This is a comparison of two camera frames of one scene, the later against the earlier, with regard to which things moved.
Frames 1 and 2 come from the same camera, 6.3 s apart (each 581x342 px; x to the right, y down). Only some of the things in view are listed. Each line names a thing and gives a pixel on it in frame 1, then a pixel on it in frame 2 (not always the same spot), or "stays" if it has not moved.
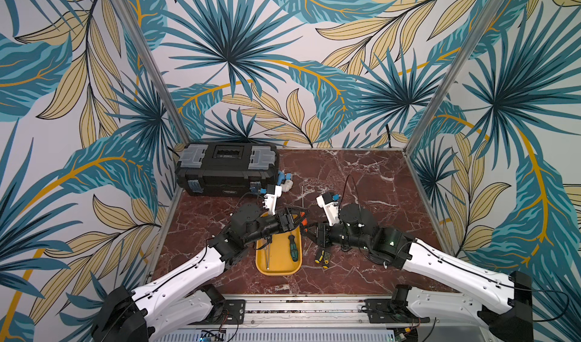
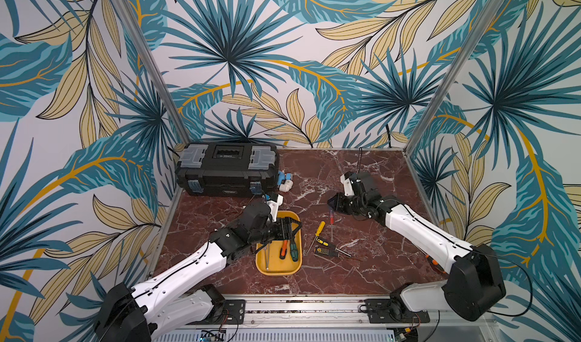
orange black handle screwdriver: x=304 y=222 → x=284 y=249
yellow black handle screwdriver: x=319 y=255 → x=331 y=246
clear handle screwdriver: x=267 y=256 stays
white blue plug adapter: x=285 y=180 stays
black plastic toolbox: x=223 y=169 stays
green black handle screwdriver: x=293 y=248 stays
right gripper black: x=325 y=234 → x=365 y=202
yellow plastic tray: x=273 y=255 stays
